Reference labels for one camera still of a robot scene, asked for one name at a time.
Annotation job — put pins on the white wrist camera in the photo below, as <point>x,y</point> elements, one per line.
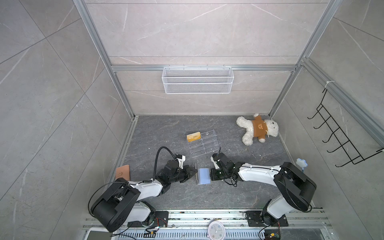
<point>181,159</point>
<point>214,159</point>

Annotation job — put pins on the clear acrylic organizer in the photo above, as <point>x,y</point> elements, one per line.
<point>207,144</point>

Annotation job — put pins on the white tablet device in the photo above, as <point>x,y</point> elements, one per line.
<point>95,233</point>

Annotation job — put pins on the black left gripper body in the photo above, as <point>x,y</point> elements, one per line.
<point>180,175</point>

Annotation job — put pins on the orange credit card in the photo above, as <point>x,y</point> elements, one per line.
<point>194,137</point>

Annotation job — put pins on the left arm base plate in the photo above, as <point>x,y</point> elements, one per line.
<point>158,218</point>

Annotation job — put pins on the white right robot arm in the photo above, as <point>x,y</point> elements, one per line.
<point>296,188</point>

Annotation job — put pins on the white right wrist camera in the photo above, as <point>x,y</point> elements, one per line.
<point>214,159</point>

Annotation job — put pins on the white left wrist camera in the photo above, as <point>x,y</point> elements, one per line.
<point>181,159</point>

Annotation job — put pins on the black wire hook rack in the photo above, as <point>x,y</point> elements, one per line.
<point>345,144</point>

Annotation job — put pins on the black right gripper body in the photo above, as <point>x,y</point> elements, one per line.
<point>218,174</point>

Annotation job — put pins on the white teddy bear brown sweater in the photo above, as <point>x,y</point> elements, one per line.
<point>257,128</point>

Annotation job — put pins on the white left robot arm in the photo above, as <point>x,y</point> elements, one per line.
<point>124,201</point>

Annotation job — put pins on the round white clock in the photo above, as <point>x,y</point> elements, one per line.
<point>216,231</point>

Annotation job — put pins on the brown leather pouch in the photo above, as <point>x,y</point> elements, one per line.
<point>123,172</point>

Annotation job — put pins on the aluminium frame post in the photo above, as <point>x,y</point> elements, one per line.
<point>90,26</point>

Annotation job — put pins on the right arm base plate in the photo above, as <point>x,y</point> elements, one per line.
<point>257,219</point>

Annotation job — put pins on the white wire mesh basket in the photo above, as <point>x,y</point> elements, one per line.
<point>197,80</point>

